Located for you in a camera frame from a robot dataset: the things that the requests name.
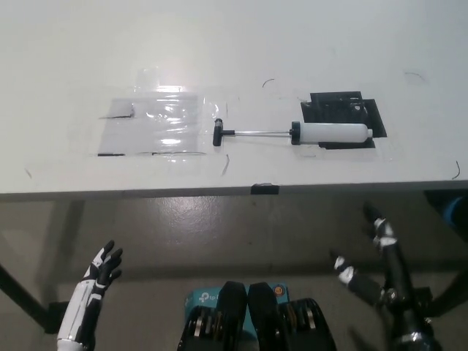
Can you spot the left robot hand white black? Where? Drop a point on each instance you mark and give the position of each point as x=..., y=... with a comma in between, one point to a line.
x=82, y=307

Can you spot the right robot hand black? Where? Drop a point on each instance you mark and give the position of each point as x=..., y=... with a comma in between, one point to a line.
x=400, y=278

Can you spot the small white air pump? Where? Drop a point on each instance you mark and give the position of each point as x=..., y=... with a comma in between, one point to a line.
x=329, y=133

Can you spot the black patterned floor plate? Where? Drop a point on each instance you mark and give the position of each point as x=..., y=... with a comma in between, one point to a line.
x=55, y=318

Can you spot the black table leg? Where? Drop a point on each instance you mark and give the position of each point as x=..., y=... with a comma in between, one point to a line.
x=22, y=289

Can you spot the blue round object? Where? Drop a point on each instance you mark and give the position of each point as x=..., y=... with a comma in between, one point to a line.
x=457, y=211

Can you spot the teal router box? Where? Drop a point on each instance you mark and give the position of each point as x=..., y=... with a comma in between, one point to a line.
x=201, y=298

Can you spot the black tape strip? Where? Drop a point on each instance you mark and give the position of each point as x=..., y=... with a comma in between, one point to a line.
x=265, y=188

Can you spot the black marker mat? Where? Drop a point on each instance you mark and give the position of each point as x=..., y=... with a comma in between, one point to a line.
x=329, y=106

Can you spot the clear plastic film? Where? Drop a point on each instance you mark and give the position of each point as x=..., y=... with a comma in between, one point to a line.
x=212, y=109

